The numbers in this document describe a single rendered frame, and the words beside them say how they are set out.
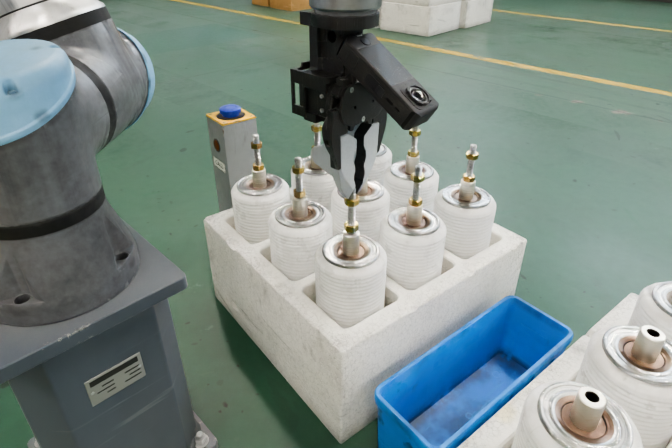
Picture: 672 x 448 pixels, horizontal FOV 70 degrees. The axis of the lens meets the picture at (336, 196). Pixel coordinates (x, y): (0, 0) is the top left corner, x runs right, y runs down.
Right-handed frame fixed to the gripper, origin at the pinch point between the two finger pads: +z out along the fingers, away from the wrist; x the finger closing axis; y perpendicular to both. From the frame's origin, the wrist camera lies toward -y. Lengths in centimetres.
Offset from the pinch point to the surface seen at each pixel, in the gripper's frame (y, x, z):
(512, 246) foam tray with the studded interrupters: -10.2, -26.5, 17.0
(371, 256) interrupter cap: -2.3, -0.8, 9.5
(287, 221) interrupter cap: 11.9, 1.3, 9.5
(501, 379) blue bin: -16.5, -16.9, 34.4
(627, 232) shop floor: -17, -77, 35
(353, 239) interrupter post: -0.3, 0.6, 7.1
